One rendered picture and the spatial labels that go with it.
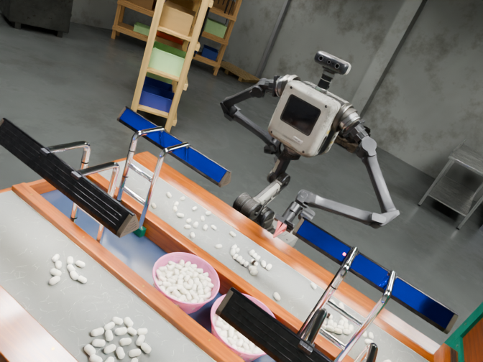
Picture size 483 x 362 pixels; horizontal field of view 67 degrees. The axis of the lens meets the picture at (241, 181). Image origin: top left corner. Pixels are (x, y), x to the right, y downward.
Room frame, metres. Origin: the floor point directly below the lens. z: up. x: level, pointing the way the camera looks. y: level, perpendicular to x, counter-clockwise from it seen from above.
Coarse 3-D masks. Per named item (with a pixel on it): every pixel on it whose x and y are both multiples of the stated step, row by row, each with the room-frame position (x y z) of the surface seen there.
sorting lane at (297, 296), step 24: (120, 168) 1.66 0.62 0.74; (144, 168) 1.76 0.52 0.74; (144, 192) 1.54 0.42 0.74; (168, 216) 1.43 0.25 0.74; (192, 216) 1.51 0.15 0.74; (216, 216) 1.60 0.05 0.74; (192, 240) 1.34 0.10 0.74; (216, 240) 1.41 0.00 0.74; (240, 240) 1.49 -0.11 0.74; (240, 264) 1.31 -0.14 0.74; (264, 288) 1.23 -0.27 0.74; (288, 288) 1.29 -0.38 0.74; (312, 288) 1.36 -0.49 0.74; (336, 312) 1.27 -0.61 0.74; (336, 336) 1.13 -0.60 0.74; (384, 336) 1.25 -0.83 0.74; (384, 360) 1.12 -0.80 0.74; (408, 360) 1.17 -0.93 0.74
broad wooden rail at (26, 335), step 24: (0, 288) 0.73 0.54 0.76; (0, 312) 0.66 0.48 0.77; (24, 312) 0.69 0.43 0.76; (0, 336) 0.60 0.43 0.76; (24, 336) 0.62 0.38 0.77; (48, 336) 0.65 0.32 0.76; (0, 360) 0.56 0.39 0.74; (24, 360) 0.57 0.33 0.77; (48, 360) 0.59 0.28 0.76; (72, 360) 0.61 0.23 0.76
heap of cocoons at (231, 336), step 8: (216, 320) 0.96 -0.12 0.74; (216, 328) 0.93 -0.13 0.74; (224, 328) 0.94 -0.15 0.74; (232, 328) 0.96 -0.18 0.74; (224, 336) 0.92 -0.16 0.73; (232, 336) 0.94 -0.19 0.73; (240, 336) 0.94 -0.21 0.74; (232, 344) 0.90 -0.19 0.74; (240, 344) 0.91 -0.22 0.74; (248, 344) 0.94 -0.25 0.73; (248, 352) 0.89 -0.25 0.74; (256, 352) 0.90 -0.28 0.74
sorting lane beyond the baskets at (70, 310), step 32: (0, 224) 0.98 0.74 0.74; (32, 224) 1.04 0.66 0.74; (0, 256) 0.85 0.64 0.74; (32, 256) 0.90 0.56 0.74; (64, 256) 0.96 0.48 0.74; (32, 288) 0.79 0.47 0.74; (64, 288) 0.84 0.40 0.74; (96, 288) 0.89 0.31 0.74; (128, 288) 0.94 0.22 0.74; (64, 320) 0.73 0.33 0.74; (96, 320) 0.77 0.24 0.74; (160, 320) 0.87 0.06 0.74; (96, 352) 0.68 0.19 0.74; (128, 352) 0.72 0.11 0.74; (160, 352) 0.76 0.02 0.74; (192, 352) 0.80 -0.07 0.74
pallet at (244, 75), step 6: (222, 66) 8.61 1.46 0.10; (228, 66) 8.92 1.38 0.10; (234, 66) 9.22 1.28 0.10; (228, 72) 8.52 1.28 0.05; (234, 72) 8.55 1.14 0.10; (240, 72) 8.83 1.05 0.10; (246, 72) 9.12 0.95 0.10; (240, 78) 8.35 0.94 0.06; (246, 78) 8.39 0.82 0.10; (252, 78) 8.69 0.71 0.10; (258, 78) 8.97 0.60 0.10
